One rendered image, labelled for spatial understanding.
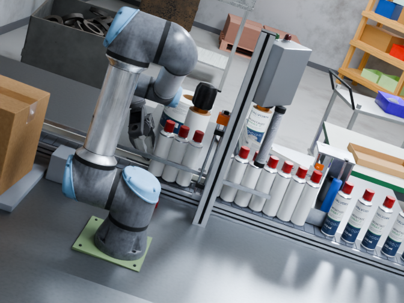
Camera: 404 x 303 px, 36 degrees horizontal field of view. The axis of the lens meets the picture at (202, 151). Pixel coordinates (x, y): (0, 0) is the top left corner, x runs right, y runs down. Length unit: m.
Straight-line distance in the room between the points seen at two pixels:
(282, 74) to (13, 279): 0.95
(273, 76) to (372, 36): 7.55
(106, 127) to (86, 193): 0.19
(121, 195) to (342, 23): 8.49
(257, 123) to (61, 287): 1.35
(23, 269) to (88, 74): 3.08
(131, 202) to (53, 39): 2.98
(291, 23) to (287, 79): 8.00
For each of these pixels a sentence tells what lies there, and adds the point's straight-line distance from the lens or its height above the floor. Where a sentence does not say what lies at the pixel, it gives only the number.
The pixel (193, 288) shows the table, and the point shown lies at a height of 0.83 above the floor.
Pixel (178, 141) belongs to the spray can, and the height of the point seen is 1.04.
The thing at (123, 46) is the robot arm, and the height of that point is 1.39.
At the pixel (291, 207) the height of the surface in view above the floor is 0.94.
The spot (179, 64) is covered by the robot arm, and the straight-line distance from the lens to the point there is 1.63.
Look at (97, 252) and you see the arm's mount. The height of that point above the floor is 0.84.
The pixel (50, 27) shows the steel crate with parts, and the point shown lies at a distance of 4.55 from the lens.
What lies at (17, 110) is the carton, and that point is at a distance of 1.78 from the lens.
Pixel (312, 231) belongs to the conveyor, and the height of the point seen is 0.88.
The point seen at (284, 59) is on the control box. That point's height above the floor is 1.44.
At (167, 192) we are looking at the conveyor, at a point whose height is 0.86.
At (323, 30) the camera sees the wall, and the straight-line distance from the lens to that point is 9.97.
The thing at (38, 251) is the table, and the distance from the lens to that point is 1.72.
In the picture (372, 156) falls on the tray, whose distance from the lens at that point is 3.65.
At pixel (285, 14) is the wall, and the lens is 9.91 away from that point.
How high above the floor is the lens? 1.78
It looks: 21 degrees down
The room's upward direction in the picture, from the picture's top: 19 degrees clockwise
